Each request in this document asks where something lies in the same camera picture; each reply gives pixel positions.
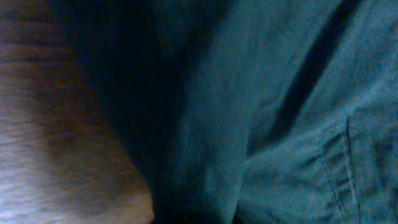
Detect black shorts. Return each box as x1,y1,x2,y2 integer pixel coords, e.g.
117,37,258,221
52,0,397,223

